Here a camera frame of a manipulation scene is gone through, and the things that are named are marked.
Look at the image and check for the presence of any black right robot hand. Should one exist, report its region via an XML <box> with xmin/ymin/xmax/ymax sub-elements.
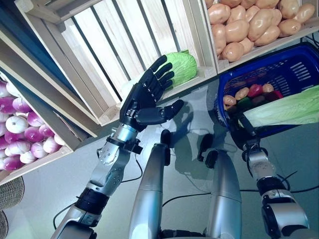
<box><xmin>228</xmin><ymin>112</ymin><xmax>261</xmax><ymax>150</ymax></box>

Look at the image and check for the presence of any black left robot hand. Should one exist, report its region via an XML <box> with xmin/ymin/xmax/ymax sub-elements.
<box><xmin>119</xmin><ymin>55</ymin><xmax>185</xmax><ymax>132</ymax></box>

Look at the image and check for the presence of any green white napa cabbage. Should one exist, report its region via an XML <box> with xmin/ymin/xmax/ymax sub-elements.
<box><xmin>163</xmin><ymin>49</ymin><xmax>199</xmax><ymax>88</ymax></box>
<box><xmin>243</xmin><ymin>85</ymin><xmax>319</xmax><ymax>128</ymax></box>

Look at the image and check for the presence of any blue plastic shopping basket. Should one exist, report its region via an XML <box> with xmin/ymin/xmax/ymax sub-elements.
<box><xmin>214</xmin><ymin>44</ymin><xmax>319</xmax><ymax>139</ymax></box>

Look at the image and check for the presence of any woven wicker basket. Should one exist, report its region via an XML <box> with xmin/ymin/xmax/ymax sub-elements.
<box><xmin>0</xmin><ymin>210</ymin><xmax>9</xmax><ymax>234</ymax></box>
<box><xmin>0</xmin><ymin>175</ymin><xmax>25</xmax><ymax>209</ymax></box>

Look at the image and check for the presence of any green bell pepper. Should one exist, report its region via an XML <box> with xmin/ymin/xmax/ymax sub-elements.
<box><xmin>236</xmin><ymin>97</ymin><xmax>254</xmax><ymax>107</ymax></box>

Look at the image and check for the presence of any red bell pepper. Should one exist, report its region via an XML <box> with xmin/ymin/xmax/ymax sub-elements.
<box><xmin>266</xmin><ymin>91</ymin><xmax>284</xmax><ymax>102</ymax></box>
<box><xmin>248</xmin><ymin>84</ymin><xmax>264</xmax><ymax>97</ymax></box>

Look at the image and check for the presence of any light wooden slatted crate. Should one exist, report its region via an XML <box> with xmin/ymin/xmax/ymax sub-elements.
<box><xmin>0</xmin><ymin>67</ymin><xmax>75</xmax><ymax>186</ymax></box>
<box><xmin>199</xmin><ymin>0</ymin><xmax>319</xmax><ymax>75</ymax></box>
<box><xmin>13</xmin><ymin>0</ymin><xmax>217</xmax><ymax>126</ymax></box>

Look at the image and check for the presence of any silver left robot leg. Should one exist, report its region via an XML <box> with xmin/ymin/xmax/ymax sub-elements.
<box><xmin>128</xmin><ymin>129</ymin><xmax>171</xmax><ymax>239</ymax></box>

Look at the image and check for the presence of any dark robot waist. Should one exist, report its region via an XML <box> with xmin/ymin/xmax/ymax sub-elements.
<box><xmin>159</xmin><ymin>229</ymin><xmax>210</xmax><ymax>239</ymax></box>

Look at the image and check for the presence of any black tether cable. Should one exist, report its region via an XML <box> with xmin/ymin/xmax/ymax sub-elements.
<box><xmin>161</xmin><ymin>191</ymin><xmax>211</xmax><ymax>207</ymax></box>

